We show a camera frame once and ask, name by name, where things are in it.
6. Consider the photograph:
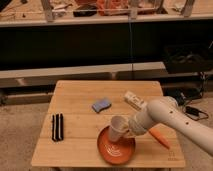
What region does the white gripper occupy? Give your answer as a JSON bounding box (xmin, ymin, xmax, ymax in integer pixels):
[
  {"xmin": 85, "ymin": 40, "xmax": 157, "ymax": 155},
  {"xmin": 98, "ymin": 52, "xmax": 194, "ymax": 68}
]
[{"xmin": 124, "ymin": 111, "xmax": 150, "ymax": 138}]

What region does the white ceramic cup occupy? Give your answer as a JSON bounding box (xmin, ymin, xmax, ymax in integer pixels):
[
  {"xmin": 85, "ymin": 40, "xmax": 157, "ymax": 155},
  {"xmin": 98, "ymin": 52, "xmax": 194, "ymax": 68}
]
[{"xmin": 108, "ymin": 116, "xmax": 128, "ymax": 142}]

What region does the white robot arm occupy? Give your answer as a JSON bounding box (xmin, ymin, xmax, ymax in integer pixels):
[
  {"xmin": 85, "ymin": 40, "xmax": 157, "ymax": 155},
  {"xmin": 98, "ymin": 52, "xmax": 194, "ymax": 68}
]
[{"xmin": 124, "ymin": 96, "xmax": 213, "ymax": 157}]

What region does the orange ceramic bowl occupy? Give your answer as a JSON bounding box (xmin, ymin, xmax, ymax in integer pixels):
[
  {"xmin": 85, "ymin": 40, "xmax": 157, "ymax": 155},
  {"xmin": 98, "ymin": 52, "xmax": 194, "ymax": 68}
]
[{"xmin": 97, "ymin": 127, "xmax": 136, "ymax": 165}]

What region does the orange carrot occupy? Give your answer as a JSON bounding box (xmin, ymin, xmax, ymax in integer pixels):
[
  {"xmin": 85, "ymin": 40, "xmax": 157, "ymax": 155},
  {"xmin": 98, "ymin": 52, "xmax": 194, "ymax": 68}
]
[{"xmin": 149, "ymin": 128, "xmax": 170, "ymax": 149}]

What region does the white rectangular box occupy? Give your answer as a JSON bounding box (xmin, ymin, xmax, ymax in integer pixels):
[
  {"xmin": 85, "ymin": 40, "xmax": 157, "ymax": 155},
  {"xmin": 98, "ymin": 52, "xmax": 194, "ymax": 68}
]
[{"xmin": 124, "ymin": 91, "xmax": 146, "ymax": 110}]

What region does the blue sponge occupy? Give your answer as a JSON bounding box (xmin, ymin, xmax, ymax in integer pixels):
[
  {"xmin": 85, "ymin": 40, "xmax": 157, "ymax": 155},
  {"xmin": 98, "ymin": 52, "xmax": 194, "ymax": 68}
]
[{"xmin": 92, "ymin": 98, "xmax": 111, "ymax": 113}]

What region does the wooden table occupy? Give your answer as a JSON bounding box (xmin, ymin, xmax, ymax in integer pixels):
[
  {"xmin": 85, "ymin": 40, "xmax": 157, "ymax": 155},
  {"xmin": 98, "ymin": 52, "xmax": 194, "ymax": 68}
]
[{"xmin": 30, "ymin": 79, "xmax": 186, "ymax": 169}]

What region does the black bin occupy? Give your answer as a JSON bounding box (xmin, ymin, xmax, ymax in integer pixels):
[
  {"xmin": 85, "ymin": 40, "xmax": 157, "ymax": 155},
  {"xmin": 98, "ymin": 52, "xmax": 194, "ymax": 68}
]
[{"xmin": 163, "ymin": 44, "xmax": 213, "ymax": 74}]

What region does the black striped cloth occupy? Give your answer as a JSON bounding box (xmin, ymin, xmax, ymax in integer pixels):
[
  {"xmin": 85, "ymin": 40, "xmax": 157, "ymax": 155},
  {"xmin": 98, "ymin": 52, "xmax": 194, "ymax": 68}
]
[{"xmin": 52, "ymin": 114, "xmax": 64, "ymax": 142}]

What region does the black power adapter with cable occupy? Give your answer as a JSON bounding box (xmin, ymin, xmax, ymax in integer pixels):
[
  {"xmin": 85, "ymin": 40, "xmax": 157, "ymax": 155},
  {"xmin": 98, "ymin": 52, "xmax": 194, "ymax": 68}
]
[{"xmin": 185, "ymin": 106, "xmax": 209, "ymax": 121}]

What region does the blue hanging cable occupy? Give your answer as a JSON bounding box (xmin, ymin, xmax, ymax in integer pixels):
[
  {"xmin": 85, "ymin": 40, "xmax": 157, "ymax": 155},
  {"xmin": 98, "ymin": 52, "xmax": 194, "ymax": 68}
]
[{"xmin": 127, "ymin": 14, "xmax": 136, "ymax": 81}]

